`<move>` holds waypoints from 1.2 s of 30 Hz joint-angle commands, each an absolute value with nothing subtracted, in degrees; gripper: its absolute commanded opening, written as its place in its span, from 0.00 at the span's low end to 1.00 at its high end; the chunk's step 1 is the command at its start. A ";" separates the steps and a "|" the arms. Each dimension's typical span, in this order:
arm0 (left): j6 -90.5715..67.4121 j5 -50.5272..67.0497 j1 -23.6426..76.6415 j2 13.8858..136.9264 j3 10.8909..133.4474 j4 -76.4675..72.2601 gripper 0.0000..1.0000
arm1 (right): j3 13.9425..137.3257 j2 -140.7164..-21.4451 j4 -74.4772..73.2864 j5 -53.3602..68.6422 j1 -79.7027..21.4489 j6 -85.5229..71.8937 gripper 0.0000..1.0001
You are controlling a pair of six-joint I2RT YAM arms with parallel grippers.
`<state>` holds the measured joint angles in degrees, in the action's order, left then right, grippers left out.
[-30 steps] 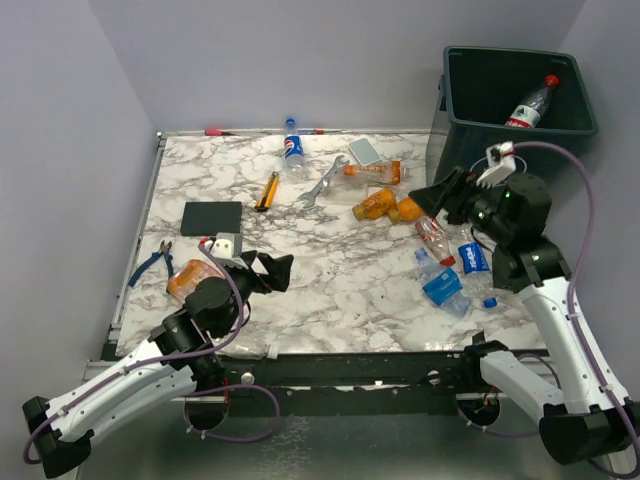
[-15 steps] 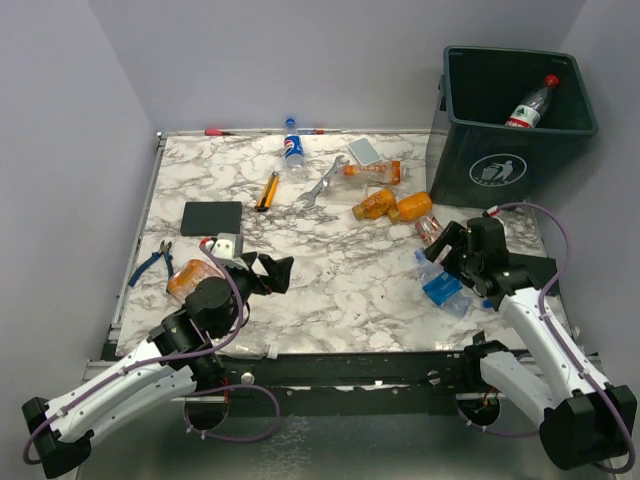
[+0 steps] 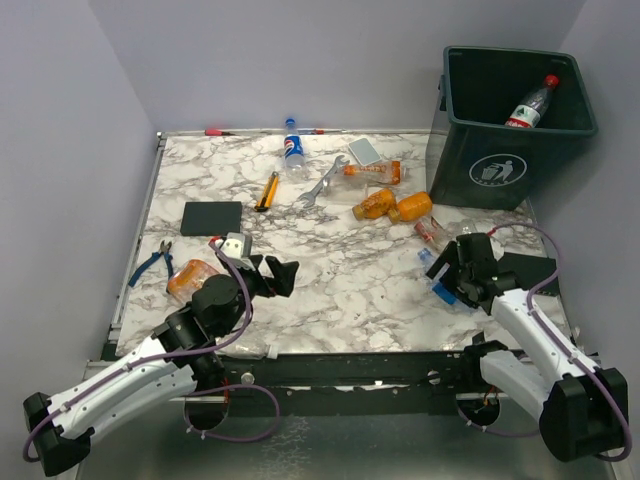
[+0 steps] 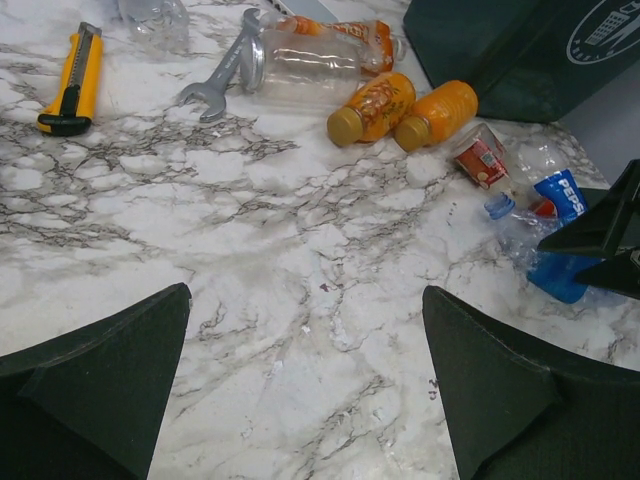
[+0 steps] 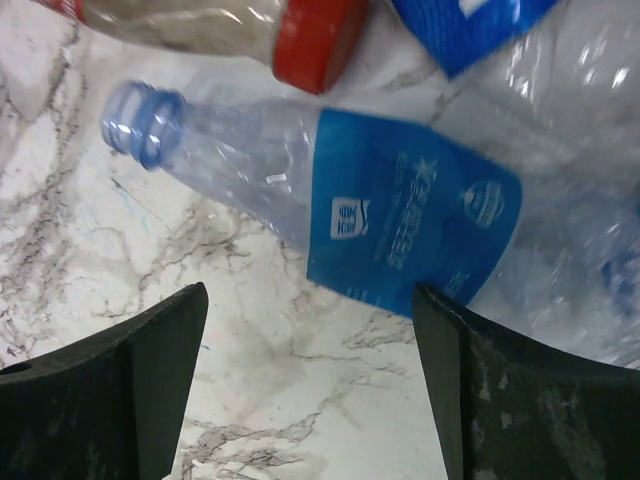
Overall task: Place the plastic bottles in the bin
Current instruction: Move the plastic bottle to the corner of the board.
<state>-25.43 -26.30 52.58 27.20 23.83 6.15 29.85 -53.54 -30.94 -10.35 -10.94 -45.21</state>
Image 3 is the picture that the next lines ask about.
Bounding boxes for light blue label bottle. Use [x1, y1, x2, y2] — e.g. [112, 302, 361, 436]
[418, 248, 457, 305]

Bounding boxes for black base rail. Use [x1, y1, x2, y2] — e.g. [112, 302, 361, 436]
[223, 351, 489, 416]

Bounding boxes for black foam pad left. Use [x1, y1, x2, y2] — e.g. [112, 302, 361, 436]
[180, 201, 243, 237]

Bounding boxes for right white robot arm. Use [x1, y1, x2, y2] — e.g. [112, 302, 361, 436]
[419, 233, 633, 462]

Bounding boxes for dark green plastic bin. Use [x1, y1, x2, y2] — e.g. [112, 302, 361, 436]
[429, 46, 598, 210]

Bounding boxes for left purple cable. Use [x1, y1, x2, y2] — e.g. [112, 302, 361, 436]
[22, 238, 282, 464]

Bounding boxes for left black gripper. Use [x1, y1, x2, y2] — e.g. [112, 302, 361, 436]
[220, 255, 298, 336]

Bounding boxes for purple cable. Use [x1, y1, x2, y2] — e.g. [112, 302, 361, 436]
[464, 222, 631, 461]
[22, 238, 282, 464]

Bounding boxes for yellow utility knife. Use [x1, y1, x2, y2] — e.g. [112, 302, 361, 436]
[254, 171, 279, 213]

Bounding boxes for white power bank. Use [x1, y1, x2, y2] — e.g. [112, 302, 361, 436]
[348, 138, 381, 166]

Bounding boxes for silver wrench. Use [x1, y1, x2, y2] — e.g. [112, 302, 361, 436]
[298, 155, 349, 208]

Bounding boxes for crushed orange label bottle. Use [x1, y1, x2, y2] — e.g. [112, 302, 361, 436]
[340, 161, 407, 185]

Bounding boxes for clear crushed bottle front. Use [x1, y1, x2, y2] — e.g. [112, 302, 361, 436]
[224, 340, 280, 360]

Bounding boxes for upright Pepsi bottle far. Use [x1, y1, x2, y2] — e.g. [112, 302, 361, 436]
[284, 118, 309, 180]

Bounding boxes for black foam pad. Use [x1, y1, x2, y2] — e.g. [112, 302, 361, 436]
[497, 252, 556, 290]
[180, 201, 243, 237]

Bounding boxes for plain orange juice bottle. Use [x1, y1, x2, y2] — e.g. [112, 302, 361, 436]
[387, 191, 433, 224]

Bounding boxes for small red label bottle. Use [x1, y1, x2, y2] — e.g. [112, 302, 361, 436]
[414, 216, 450, 254]

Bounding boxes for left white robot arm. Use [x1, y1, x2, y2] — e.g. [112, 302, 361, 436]
[22, 237, 299, 477]

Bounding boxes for orange juice bottle patterned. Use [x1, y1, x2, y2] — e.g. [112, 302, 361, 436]
[352, 189, 396, 220]

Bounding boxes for red label water bottle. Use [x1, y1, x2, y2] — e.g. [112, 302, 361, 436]
[505, 74, 559, 128]

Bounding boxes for blue handled pliers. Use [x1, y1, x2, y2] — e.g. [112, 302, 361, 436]
[127, 239, 175, 294]

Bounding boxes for black foam pad right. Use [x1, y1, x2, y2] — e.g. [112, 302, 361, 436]
[497, 252, 556, 290]

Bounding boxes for red marker pen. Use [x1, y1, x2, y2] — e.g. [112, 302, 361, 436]
[204, 128, 235, 137]

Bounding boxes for large orange drink bottle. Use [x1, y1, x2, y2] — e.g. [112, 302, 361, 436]
[167, 259, 219, 303]

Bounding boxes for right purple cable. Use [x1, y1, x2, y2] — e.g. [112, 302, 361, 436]
[464, 222, 631, 461]

